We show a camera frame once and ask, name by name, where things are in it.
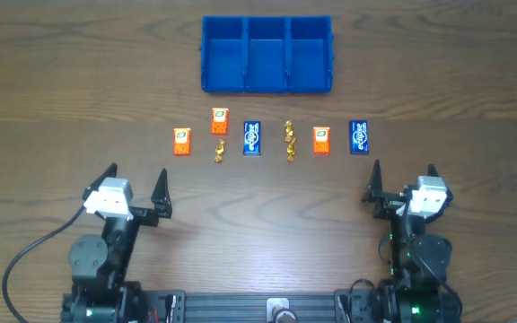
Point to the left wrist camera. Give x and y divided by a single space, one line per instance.
110 197

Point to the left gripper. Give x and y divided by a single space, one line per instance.
145 216

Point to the orange candy box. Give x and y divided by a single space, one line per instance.
321 141
220 122
182 142

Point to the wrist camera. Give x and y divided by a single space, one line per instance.
429 195
110 197

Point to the mounting rail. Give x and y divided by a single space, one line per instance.
231 306

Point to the gold wrapped candy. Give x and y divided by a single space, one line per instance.
291 150
220 151
289 130

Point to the blue candy pack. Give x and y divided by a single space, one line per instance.
251 138
358 137

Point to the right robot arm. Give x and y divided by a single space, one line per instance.
429 253

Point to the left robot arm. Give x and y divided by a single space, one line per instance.
89 261

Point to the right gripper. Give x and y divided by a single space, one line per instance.
386 206

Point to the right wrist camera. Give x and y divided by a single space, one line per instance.
429 195

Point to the blue tray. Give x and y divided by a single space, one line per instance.
265 58

